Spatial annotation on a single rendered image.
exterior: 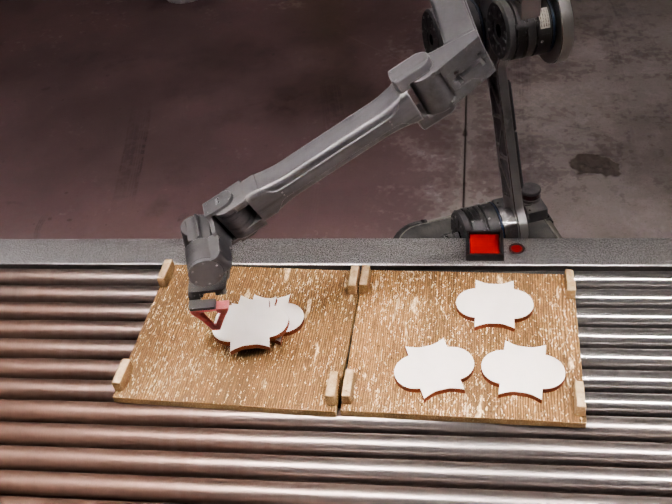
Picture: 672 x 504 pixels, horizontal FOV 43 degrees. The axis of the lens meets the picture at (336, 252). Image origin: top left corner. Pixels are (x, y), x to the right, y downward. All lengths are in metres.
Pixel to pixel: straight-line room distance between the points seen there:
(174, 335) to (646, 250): 0.95
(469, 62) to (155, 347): 0.78
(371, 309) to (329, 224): 1.66
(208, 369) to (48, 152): 2.59
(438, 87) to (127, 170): 2.57
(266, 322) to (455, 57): 0.60
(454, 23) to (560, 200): 1.99
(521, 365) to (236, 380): 0.51
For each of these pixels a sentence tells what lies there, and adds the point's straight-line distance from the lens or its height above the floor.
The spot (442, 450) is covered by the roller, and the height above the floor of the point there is 0.91.
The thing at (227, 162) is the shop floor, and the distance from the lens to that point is 3.70.
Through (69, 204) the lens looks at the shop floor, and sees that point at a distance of 3.71.
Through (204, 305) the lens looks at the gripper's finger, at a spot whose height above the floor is 1.10.
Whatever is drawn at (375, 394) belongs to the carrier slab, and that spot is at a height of 0.94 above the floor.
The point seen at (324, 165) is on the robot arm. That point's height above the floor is 1.31.
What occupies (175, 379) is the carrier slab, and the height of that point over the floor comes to 0.94.
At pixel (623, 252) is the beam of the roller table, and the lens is 1.81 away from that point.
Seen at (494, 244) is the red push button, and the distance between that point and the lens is 1.78.
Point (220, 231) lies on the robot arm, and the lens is 1.42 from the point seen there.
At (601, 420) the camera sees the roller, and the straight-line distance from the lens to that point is 1.51.
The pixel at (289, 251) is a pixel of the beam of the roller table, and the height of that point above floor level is 0.91.
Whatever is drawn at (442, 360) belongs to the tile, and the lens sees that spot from 1.54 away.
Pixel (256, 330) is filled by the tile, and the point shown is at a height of 0.97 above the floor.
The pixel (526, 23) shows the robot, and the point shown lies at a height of 1.17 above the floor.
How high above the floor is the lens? 2.12
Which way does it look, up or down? 42 degrees down
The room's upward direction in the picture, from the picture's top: 8 degrees counter-clockwise
